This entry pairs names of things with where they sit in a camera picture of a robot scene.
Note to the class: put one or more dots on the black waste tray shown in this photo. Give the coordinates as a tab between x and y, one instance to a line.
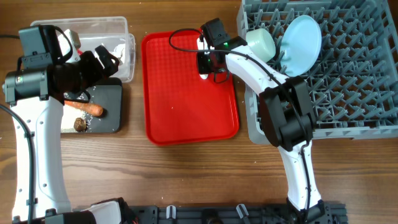
108	94

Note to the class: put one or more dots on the mint green bowl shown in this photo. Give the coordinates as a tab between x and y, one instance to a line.
261	43

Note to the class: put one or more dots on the orange carrot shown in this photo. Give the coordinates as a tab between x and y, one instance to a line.
90	108

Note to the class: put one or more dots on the grey dishwasher rack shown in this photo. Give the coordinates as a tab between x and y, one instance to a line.
353	84

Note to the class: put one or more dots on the red plastic tray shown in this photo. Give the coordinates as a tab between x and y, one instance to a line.
179	105

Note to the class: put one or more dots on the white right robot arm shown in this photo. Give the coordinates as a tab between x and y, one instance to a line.
286	110

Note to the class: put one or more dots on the light blue plate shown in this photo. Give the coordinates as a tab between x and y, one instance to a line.
300	46

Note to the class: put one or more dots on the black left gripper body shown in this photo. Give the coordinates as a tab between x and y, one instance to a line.
83	73

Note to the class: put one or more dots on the white tissue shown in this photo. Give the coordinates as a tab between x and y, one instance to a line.
119	53

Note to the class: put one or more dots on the clear plastic bin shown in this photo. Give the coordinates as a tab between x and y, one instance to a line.
106	31

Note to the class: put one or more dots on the white rice pile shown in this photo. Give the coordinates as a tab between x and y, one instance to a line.
72	113

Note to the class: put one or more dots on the white plastic spoon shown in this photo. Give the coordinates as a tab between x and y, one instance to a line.
202	76

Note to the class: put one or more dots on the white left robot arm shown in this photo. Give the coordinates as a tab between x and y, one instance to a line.
34	97

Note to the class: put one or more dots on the brown mushroom scrap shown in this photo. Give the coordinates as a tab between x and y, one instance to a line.
79	125

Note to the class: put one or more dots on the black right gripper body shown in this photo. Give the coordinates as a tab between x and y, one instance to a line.
205	63

